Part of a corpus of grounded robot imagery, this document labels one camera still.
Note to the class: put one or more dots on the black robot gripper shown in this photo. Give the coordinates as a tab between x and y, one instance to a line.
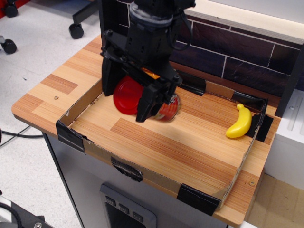
148	46

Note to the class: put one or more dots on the red-capped basil spice bottle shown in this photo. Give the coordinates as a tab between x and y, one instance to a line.
131	98

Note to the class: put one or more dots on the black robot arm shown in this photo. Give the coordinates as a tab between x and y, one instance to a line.
163	12

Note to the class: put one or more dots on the taped cardboard fence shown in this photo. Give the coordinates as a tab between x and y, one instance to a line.
189	158

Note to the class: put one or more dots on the black office chair base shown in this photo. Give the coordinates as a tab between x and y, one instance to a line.
75	29

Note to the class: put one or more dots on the yellow toy banana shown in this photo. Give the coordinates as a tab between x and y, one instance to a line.
243	123

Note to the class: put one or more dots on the grey control panel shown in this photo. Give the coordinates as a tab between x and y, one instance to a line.
122	212

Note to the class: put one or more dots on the black caster wheel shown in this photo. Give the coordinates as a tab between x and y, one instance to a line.
8	45

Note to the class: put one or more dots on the black metal bracket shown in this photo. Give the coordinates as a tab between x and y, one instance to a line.
14	216

